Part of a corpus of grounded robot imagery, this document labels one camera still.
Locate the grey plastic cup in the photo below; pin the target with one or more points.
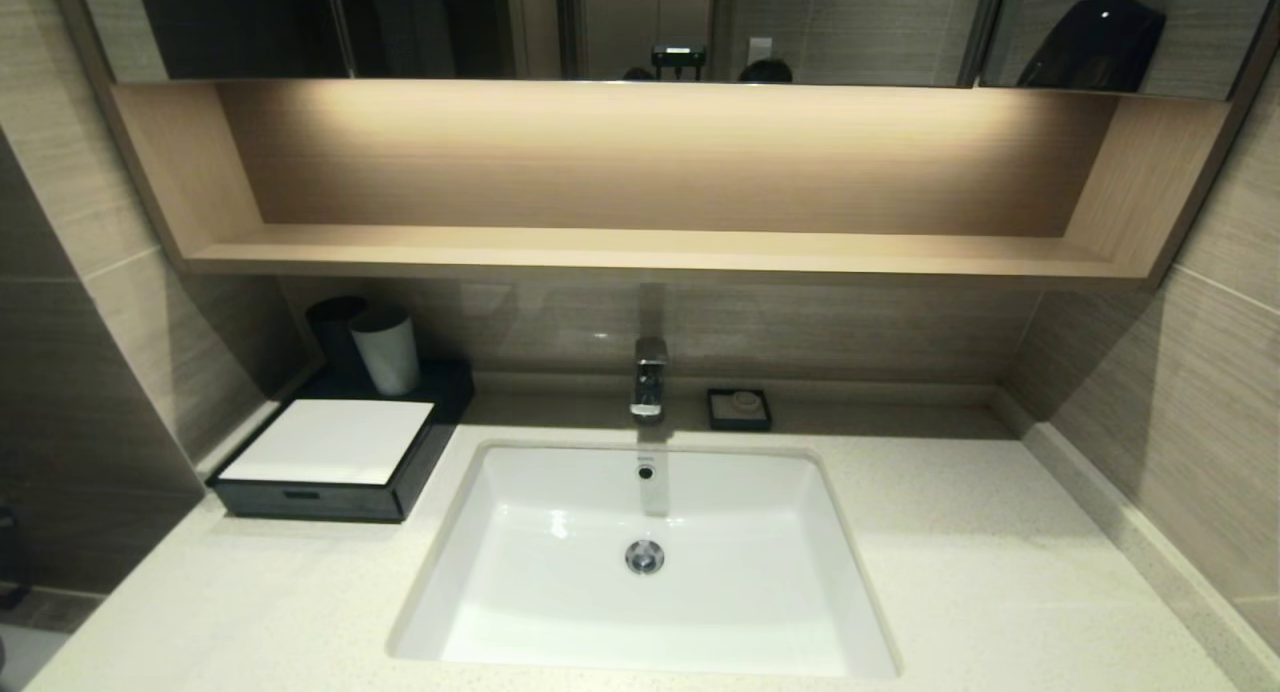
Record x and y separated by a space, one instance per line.
387 357

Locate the black amenity box drawer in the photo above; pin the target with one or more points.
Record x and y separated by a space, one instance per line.
350 502

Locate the black amenity box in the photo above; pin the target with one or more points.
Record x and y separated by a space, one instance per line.
335 442

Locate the chrome faucet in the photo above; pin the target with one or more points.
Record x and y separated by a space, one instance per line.
649 377

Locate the black soap dish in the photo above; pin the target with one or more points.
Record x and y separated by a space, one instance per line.
715 414

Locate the round beige soap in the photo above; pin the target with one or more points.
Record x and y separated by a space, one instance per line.
745 402

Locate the chrome sink drain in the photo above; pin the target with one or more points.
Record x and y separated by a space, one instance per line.
645 556

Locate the white sink basin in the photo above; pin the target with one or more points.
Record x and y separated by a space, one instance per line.
650 617

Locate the black cylindrical cup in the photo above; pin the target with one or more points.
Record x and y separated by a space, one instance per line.
328 332

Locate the mirror cabinet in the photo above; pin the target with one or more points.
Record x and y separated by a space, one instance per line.
250 22

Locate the glossy black dome object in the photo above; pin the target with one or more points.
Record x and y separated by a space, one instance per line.
1095 47

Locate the light wooden wall shelf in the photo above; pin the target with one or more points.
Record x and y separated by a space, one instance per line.
650 254

